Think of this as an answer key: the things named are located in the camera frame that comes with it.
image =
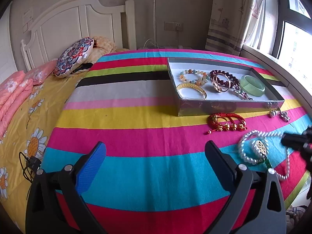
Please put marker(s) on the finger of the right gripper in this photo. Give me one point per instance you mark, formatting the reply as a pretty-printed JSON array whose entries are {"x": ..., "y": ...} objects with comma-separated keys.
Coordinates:
[{"x": 300, "y": 143}]

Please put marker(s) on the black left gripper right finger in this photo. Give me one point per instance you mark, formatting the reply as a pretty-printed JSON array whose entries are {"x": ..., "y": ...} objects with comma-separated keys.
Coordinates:
[{"x": 267, "y": 211}]

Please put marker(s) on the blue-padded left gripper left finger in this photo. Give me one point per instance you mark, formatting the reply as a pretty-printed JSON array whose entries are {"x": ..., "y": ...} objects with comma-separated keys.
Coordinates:
[{"x": 44, "y": 211}]

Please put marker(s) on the green jade bangle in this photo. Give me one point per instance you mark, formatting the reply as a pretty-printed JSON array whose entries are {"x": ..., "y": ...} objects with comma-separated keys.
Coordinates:
[{"x": 252, "y": 85}]

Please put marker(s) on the silver jewelled hair clip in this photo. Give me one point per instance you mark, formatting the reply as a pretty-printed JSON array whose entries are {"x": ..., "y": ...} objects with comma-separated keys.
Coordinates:
[{"x": 241, "y": 94}]

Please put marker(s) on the grey cardboard tray box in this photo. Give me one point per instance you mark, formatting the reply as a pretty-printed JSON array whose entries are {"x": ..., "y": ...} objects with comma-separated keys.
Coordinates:
[{"x": 203, "y": 87}]

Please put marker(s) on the gold mesh bangle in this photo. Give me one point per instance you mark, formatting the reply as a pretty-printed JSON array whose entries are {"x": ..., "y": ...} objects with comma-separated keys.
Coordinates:
[{"x": 191, "y": 91}]

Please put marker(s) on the pearl earring pair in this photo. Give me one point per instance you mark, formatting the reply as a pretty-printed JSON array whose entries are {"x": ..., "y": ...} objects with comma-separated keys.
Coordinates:
[{"x": 273, "y": 113}]

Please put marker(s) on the yellow daisy bedsheet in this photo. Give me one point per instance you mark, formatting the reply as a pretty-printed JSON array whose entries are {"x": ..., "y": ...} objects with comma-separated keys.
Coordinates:
[{"x": 29, "y": 132}]

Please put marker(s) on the dark framed window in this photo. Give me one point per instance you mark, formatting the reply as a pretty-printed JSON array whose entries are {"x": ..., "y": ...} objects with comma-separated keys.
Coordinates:
[{"x": 287, "y": 30}]

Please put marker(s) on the rainbow striped tablecloth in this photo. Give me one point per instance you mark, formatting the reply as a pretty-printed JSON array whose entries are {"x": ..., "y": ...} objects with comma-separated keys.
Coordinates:
[{"x": 164, "y": 183}]

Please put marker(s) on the folded pink floral quilt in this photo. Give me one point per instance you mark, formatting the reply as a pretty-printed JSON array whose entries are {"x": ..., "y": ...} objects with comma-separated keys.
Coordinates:
[{"x": 14, "y": 91}]

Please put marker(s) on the pink floral pillow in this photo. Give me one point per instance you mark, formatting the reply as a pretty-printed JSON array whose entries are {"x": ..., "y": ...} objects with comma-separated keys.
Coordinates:
[{"x": 39, "y": 74}]

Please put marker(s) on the printed beige curtain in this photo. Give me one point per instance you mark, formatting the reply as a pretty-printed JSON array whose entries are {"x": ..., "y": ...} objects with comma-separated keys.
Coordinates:
[{"x": 232, "y": 22}]

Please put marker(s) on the white wardrobe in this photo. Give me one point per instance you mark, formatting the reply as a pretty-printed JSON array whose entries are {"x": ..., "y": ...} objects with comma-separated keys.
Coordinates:
[{"x": 7, "y": 62}]

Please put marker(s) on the round patterned cushion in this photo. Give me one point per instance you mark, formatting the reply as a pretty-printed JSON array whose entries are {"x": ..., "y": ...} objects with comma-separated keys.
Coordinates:
[{"x": 73, "y": 57}]

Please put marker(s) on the beige fuzzy blanket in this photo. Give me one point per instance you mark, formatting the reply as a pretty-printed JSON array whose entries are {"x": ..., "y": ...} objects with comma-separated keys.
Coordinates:
[{"x": 102, "y": 46}]

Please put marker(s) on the white bedside table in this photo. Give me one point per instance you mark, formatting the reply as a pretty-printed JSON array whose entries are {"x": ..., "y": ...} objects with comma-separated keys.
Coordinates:
[{"x": 180, "y": 47}]

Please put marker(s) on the white wooden headboard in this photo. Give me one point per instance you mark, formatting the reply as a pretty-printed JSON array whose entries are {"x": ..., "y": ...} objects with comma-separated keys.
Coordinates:
[{"x": 68, "y": 21}]

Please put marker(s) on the wall power socket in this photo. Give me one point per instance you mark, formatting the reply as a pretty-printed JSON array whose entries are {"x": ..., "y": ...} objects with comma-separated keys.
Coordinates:
[{"x": 173, "y": 26}]

